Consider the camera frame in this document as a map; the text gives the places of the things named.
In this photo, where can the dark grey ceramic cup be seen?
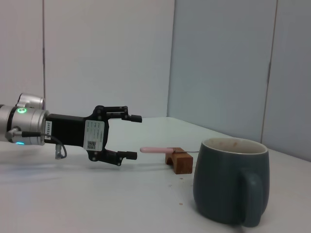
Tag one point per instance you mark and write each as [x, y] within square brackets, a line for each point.
[218, 184]

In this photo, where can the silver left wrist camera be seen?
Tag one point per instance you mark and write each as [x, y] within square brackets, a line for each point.
[31, 99]

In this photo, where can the arched wooden block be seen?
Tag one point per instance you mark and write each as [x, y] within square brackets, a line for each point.
[183, 165]

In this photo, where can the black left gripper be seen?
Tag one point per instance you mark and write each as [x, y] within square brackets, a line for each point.
[70, 132]

